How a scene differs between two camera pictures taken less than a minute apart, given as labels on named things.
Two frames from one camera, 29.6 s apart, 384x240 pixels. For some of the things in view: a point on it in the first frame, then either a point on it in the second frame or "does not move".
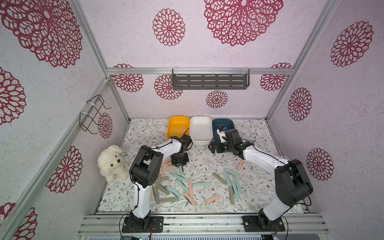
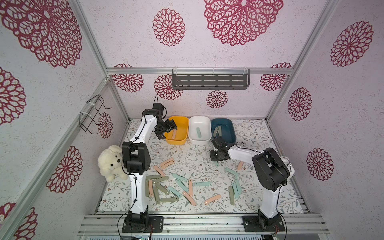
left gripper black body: (179, 159) → (163, 127)
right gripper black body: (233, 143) → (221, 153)
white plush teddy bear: (111, 162) does not move
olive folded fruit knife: (169, 199) does not move
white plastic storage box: (201, 131) does not move
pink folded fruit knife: (190, 187) does not move
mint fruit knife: (181, 171) → (198, 132)
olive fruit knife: (219, 178) → (215, 131)
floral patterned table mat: (211, 182) does not move
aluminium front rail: (110, 225) does not move
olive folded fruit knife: (231, 195) does not move
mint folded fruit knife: (236, 193) does not move
